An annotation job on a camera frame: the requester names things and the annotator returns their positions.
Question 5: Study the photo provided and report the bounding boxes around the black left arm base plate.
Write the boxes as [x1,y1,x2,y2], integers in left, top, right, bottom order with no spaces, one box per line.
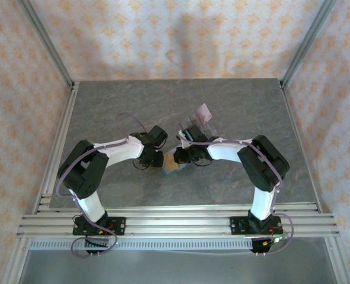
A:
[73,217,127,237]

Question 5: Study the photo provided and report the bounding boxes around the clear acrylic card stand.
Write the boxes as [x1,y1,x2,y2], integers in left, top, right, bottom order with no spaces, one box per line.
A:
[186,103,219,138]

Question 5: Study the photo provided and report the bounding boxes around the red pink credit card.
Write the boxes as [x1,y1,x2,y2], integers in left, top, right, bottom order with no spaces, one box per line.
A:
[197,103,214,124]

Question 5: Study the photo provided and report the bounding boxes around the aluminium table side rail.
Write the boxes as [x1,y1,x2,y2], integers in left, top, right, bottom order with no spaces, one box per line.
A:
[280,79,350,284]
[1,81,81,284]

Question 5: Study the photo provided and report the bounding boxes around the black electronics bracket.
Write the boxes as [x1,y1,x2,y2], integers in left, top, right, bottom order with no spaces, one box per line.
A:
[84,238,110,256]
[251,236,284,256]

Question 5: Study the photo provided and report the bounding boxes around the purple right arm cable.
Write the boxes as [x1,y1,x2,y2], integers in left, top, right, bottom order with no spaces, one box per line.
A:
[177,130,296,257]

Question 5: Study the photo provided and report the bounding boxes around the aluminium frame post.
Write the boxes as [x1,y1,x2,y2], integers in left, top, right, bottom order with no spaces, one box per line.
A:
[16,0,76,89]
[280,0,338,89]

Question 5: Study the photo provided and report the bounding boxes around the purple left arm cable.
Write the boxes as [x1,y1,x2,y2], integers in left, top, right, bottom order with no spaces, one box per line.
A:
[57,112,149,259]

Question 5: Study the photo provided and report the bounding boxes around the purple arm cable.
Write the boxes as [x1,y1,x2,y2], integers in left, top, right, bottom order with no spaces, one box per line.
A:
[177,130,296,257]
[57,112,149,259]

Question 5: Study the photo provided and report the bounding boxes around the aluminium front rail beam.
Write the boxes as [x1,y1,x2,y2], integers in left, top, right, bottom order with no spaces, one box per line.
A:
[16,211,341,237]

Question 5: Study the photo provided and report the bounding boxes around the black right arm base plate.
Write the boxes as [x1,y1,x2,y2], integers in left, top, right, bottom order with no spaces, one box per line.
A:
[230,215,282,236]

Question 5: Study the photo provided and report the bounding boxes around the slotted grey cable duct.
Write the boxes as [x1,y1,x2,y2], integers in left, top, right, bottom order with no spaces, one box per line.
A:
[29,238,254,251]

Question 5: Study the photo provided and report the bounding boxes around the gold credit card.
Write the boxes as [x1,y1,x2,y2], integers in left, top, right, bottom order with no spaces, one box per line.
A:
[164,152,179,174]

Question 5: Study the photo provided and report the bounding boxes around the aluminium table edge rail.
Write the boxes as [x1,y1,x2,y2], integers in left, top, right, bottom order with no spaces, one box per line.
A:
[37,202,321,214]

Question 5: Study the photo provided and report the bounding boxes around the teal card holder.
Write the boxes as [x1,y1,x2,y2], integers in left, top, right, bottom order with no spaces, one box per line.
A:
[162,152,193,179]

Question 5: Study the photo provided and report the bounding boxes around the grey metal lower shelf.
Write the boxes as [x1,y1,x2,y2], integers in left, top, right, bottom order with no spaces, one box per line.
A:
[19,236,338,284]

